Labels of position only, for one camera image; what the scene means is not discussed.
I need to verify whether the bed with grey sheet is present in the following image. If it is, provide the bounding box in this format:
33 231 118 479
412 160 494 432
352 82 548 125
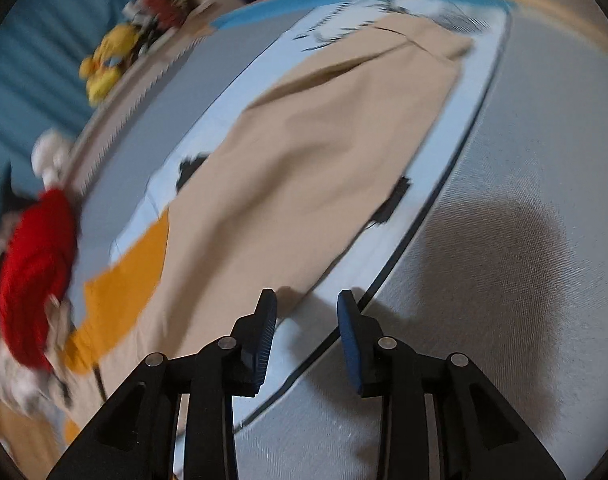
49 0 608 480

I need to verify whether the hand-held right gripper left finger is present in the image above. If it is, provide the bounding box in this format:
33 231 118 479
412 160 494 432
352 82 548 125
46 288 277 480

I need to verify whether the yellow plush toy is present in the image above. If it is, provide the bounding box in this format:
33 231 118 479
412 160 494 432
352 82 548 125
80 22 137 106

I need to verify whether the wooden bed frame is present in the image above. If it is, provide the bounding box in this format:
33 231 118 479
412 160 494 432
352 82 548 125
0 0 608 461

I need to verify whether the printed light blue blanket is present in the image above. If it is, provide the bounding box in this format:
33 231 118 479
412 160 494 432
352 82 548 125
109 0 515 433

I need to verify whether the dark teal cloth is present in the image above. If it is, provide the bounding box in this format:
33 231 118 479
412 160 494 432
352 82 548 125
0 165 25 241

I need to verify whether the beige and orange shirt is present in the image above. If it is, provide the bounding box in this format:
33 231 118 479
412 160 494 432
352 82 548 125
59 12 474 461

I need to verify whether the white plush toy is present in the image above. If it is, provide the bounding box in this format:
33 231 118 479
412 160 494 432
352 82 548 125
30 129 74 188

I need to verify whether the beige folded blanket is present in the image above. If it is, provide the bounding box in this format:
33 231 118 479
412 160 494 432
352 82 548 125
0 340 72 411

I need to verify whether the blue curtain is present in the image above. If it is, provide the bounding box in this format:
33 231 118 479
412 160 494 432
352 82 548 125
0 0 145 161

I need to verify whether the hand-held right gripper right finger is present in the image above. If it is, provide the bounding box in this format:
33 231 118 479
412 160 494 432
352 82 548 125
337 288 567 480

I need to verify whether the red knitted sweater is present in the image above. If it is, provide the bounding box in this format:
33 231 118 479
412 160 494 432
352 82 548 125
0 187 80 371

